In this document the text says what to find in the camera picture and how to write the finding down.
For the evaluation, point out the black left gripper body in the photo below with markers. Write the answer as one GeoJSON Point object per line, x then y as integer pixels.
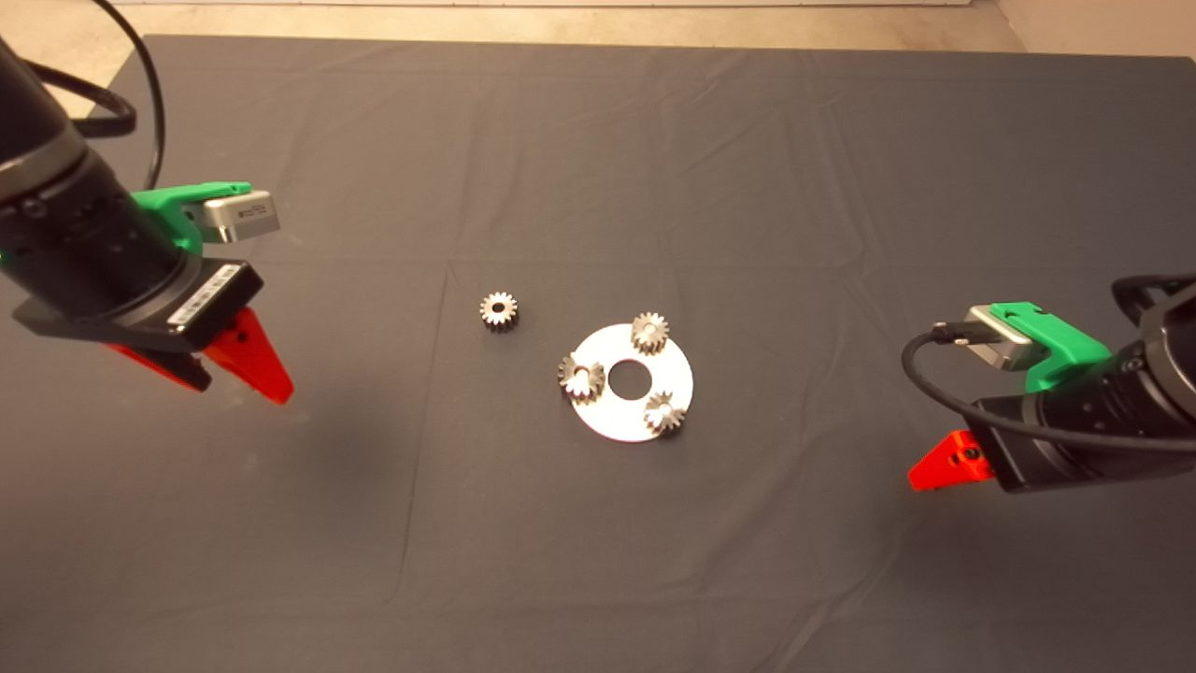
{"type": "Point", "coordinates": [84, 252]}

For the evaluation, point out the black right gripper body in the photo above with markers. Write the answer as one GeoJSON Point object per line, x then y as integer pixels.
{"type": "Point", "coordinates": [1074, 449]}

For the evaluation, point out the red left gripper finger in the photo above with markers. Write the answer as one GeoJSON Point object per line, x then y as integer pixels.
{"type": "Point", "coordinates": [168, 366]}
{"type": "Point", "coordinates": [252, 360]}

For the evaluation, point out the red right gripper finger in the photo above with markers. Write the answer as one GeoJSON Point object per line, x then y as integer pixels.
{"type": "Point", "coordinates": [948, 463]}

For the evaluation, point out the small steel gear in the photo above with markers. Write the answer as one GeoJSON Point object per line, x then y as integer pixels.
{"type": "Point", "coordinates": [665, 419]}
{"type": "Point", "coordinates": [649, 336]}
{"type": "Point", "coordinates": [488, 316]}

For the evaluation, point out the large steel gear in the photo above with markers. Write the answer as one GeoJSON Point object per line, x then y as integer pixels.
{"type": "Point", "coordinates": [572, 369]}

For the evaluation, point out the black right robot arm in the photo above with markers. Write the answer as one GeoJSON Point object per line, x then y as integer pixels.
{"type": "Point", "coordinates": [1179, 355]}

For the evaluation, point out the dark grey table cloth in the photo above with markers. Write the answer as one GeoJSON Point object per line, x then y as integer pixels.
{"type": "Point", "coordinates": [747, 561]}

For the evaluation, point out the round metal plate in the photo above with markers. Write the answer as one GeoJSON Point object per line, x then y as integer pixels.
{"type": "Point", "coordinates": [607, 416]}

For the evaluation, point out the green left camera mount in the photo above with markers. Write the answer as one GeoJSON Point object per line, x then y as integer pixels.
{"type": "Point", "coordinates": [163, 201]}

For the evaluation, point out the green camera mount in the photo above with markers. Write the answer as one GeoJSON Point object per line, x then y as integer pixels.
{"type": "Point", "coordinates": [163, 201]}
{"type": "Point", "coordinates": [1065, 341]}

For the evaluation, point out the green right camera mount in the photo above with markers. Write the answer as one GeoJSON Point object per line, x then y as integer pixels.
{"type": "Point", "coordinates": [1065, 341]}

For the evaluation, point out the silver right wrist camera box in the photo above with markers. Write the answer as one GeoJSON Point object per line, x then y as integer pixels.
{"type": "Point", "coordinates": [1004, 344]}

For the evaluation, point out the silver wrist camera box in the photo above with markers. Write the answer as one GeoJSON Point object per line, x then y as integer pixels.
{"type": "Point", "coordinates": [243, 217]}
{"type": "Point", "coordinates": [1004, 344]}

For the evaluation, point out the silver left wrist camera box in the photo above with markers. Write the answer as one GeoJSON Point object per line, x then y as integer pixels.
{"type": "Point", "coordinates": [243, 217]}

